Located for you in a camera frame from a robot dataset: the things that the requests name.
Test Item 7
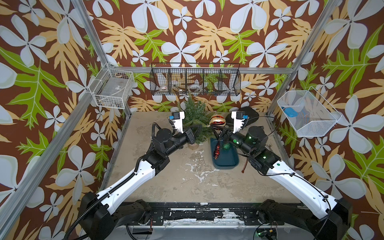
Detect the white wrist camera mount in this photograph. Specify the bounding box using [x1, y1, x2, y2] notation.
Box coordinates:
[169, 112, 185, 134]
[231, 111, 249, 134]

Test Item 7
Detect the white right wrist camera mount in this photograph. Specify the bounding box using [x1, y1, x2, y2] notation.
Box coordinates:
[231, 111, 249, 134]

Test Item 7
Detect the round wooden tree base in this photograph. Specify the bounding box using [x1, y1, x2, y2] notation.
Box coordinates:
[188, 143, 200, 151]

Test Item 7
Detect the white wire basket right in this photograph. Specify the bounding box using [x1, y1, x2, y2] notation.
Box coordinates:
[278, 87, 342, 138]

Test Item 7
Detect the small green christmas tree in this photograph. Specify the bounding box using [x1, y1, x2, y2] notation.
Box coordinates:
[183, 97, 214, 145]

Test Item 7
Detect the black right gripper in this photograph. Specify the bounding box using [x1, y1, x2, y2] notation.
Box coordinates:
[212, 122, 256, 159]

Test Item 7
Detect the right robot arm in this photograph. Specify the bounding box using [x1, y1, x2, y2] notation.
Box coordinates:
[211, 126, 353, 240]

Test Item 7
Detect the aluminium frame post right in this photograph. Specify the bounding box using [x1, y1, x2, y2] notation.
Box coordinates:
[267, 0, 342, 115]

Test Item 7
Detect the red ornament in bin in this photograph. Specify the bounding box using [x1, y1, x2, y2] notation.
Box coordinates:
[213, 142, 221, 160]

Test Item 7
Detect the aluminium frame post left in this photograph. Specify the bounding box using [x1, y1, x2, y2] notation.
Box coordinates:
[72, 1, 132, 119]

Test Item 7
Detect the black wire basket shelf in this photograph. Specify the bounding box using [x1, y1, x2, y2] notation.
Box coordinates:
[149, 63, 242, 96]

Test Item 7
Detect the blue object in basket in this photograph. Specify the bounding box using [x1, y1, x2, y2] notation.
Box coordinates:
[283, 108, 298, 118]

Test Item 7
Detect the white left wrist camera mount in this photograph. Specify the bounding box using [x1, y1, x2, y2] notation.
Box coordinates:
[169, 112, 185, 134]

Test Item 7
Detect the red gold striped ball ornament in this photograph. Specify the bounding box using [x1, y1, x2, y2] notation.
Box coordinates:
[209, 115, 227, 127]

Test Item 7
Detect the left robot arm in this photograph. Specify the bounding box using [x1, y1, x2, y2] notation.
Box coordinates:
[64, 123, 202, 240]

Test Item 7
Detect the white wire basket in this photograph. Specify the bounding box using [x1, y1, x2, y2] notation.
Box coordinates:
[278, 87, 342, 138]
[90, 64, 135, 110]

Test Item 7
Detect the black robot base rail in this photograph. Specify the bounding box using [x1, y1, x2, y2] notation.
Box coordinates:
[113, 199, 304, 226]

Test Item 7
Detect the aluminium frame post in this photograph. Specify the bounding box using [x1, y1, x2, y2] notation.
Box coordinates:
[267, 0, 342, 115]
[72, 1, 132, 119]

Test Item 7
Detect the teal plastic bin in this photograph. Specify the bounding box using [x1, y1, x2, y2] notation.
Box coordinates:
[210, 138, 240, 170]

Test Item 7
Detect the white wire basket left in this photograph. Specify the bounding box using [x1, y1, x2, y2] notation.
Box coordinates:
[90, 64, 135, 110]

